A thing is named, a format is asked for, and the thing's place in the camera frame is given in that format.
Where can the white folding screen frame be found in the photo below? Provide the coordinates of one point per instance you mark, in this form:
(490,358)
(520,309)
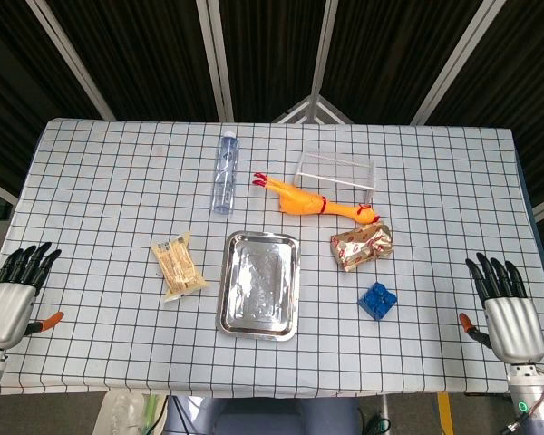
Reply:
(315,106)

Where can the clear plastic bag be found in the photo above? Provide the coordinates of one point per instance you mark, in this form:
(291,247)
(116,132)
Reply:
(122,412)

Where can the white grid checked tablecloth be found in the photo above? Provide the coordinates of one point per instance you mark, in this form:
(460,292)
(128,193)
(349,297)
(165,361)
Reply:
(272,254)

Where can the yellow rubber chicken toy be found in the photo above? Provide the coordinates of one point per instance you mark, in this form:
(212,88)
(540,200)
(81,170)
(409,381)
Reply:
(315,201)

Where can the yellow plastic snack packet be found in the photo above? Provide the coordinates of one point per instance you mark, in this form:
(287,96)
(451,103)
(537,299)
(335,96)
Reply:
(178,267)

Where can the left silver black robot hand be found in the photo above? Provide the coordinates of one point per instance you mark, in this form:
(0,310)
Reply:
(6,308)

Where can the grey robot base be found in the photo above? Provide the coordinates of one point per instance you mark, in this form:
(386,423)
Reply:
(263,414)

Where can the gold red wrapped snack pack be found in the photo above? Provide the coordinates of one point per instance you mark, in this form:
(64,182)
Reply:
(362,247)

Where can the stainless steel tray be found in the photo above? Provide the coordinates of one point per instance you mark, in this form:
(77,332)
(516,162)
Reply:
(259,285)

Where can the clear acrylic box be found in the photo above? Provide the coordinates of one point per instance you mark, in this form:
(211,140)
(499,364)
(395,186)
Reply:
(337,172)

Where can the clear plastic water bottle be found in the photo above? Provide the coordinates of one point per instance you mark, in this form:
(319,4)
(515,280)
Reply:
(226,172)

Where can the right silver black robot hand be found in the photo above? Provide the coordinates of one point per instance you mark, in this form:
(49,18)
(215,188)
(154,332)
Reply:
(513,317)

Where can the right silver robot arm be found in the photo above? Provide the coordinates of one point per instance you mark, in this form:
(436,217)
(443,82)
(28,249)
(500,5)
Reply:
(532,399)

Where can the blue building block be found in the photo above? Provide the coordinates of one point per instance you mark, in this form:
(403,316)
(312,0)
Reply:
(377,299)

